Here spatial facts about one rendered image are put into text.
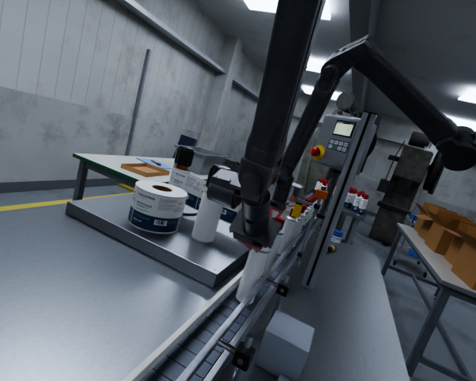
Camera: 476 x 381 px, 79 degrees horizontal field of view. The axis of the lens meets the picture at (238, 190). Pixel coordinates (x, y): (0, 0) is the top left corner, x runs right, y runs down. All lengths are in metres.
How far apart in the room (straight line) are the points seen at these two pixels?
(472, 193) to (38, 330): 10.75
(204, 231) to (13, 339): 0.63
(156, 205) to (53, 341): 0.54
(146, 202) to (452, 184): 10.18
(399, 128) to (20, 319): 10.35
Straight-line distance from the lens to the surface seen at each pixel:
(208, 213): 1.08
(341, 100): 5.27
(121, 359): 0.69
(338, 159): 1.11
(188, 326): 0.65
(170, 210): 1.10
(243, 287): 0.81
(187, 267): 0.98
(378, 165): 10.45
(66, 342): 0.72
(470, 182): 10.89
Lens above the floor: 1.31
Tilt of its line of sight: 11 degrees down
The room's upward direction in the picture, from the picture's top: 16 degrees clockwise
